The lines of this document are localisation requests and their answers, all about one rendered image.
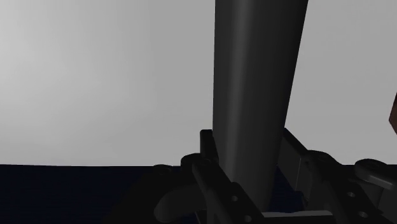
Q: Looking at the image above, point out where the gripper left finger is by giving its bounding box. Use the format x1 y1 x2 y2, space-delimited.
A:
109 129 265 224

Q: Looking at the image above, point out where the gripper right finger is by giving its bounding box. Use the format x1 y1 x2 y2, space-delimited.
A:
277 127 397 224

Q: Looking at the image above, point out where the dark grey cylinder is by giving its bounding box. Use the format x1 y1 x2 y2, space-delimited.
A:
212 0 309 212

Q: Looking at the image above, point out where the brown object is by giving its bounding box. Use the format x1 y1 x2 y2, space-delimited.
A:
388 92 397 135

